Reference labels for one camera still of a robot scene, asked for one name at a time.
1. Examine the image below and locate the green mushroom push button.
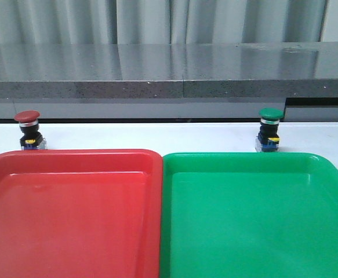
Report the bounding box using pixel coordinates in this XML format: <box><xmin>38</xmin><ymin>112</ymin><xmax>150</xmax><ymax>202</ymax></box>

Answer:
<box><xmin>255</xmin><ymin>108</ymin><xmax>284</xmax><ymax>152</ymax></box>

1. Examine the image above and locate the red mushroom push button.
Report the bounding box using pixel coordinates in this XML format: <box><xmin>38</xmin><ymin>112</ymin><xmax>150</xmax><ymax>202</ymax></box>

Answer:
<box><xmin>14</xmin><ymin>110</ymin><xmax>48</xmax><ymax>150</ymax></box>

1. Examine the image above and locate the green plastic tray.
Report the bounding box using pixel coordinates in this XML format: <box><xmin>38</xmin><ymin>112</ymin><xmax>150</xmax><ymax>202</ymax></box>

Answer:
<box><xmin>159</xmin><ymin>153</ymin><xmax>338</xmax><ymax>277</ymax></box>

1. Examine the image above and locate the red plastic tray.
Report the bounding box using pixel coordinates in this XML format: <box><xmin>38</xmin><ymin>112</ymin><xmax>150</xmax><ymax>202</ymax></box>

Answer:
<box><xmin>0</xmin><ymin>149</ymin><xmax>162</xmax><ymax>277</ymax></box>

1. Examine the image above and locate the grey stone counter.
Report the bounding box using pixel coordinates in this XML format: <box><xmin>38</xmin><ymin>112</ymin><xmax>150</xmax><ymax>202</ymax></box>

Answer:
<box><xmin>0</xmin><ymin>42</ymin><xmax>338</xmax><ymax>123</ymax></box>

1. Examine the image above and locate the white pleated curtain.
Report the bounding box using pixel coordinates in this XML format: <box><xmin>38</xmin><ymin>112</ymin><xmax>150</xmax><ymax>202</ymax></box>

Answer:
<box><xmin>0</xmin><ymin>1</ymin><xmax>328</xmax><ymax>45</ymax></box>

